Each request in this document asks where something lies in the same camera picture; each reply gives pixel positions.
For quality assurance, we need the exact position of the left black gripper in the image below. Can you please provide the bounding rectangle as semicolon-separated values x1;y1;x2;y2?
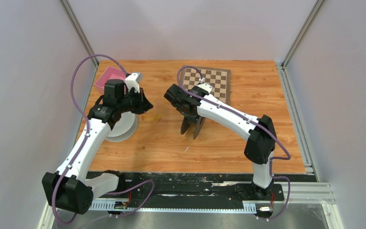
118;87;153;115

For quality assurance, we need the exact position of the yellow cable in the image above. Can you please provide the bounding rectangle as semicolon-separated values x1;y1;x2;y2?
142;109;164;123

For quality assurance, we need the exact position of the black cable spool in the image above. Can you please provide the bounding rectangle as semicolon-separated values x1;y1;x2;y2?
180;115;206;139

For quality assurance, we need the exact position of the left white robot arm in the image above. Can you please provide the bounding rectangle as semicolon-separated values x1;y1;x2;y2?
42;76;153;215

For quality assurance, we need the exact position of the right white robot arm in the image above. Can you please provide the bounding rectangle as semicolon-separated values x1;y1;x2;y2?
164;83;276;199

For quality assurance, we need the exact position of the wooden chessboard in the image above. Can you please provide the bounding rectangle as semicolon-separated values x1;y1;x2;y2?
179;66;232;105

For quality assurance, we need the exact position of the pink plastic box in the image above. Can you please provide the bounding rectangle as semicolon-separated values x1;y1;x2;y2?
94;66;126;94

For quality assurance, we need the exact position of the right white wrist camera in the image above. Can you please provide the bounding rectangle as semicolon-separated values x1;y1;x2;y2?
197;77;213;94

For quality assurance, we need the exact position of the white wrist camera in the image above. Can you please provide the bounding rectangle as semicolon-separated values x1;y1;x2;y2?
197;77;213;94
124;72;143;93

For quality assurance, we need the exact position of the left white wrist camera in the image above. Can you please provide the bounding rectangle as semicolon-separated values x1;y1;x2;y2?
124;72;143;93

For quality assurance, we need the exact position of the white cable spool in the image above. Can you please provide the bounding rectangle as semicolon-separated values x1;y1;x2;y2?
105;112;138;142

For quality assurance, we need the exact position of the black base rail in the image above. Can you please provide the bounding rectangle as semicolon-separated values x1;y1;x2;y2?
88;171;285;211

